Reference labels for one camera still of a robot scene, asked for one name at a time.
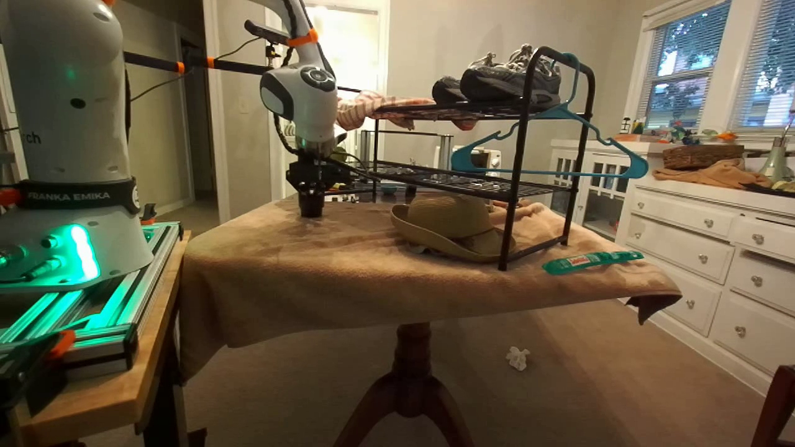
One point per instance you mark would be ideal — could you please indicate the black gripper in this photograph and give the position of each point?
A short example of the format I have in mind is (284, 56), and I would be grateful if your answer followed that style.
(317, 172)

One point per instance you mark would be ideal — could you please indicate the brown mug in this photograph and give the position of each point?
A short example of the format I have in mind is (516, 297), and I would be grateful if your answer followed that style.
(312, 204)

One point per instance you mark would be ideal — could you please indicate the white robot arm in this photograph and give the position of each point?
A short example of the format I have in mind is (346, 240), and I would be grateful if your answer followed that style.
(307, 96)

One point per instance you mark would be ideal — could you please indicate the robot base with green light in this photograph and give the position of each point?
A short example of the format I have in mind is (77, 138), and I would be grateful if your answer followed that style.
(77, 218)

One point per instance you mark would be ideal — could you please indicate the teal hanger on rack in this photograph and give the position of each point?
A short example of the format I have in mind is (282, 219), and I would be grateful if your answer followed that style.
(559, 160)

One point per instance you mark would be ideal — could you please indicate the black metal shoe rack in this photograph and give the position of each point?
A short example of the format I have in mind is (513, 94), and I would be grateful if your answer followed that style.
(576, 102)

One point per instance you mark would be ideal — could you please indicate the black shoes on rack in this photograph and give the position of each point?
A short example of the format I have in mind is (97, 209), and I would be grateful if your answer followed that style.
(501, 84)

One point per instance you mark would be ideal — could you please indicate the tan tablecloth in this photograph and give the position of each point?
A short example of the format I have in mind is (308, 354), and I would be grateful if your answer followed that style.
(275, 271)

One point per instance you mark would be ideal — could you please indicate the teal hanger on table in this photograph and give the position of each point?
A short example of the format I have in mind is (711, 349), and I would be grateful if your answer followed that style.
(587, 263)

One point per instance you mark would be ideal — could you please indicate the crumpled white paper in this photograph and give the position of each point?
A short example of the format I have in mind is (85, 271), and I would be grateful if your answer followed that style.
(518, 359)

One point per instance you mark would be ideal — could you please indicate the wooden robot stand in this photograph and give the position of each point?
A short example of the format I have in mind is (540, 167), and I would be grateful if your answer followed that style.
(107, 395)

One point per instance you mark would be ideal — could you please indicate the brown cloth on dresser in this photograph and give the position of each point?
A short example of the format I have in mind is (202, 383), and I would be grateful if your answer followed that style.
(726, 172)

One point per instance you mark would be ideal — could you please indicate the white dresser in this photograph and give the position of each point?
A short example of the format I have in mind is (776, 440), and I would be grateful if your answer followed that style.
(735, 263)

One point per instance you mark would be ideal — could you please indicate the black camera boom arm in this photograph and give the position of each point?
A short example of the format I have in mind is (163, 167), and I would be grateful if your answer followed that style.
(195, 64)

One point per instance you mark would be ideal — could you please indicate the wooden pedestal table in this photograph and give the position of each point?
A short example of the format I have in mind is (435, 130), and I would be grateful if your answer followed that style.
(408, 392)

